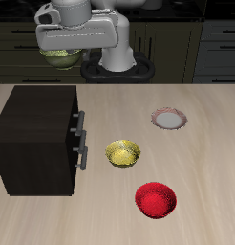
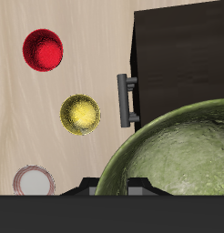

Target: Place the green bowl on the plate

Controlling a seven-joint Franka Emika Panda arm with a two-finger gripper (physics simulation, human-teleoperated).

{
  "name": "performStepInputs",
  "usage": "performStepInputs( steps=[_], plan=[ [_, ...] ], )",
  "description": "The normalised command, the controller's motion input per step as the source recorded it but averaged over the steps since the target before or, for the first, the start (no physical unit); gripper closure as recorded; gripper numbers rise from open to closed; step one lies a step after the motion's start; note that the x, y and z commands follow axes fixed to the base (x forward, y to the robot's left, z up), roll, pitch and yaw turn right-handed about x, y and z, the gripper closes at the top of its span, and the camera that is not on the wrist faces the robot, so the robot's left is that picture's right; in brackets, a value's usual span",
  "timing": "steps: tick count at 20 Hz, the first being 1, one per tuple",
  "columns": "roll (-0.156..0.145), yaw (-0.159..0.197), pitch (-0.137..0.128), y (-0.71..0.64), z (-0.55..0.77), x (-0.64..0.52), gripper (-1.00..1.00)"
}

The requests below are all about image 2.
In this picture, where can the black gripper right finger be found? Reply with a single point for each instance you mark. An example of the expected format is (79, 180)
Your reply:
(141, 185)

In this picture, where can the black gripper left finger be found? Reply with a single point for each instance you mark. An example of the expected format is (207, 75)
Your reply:
(86, 185)

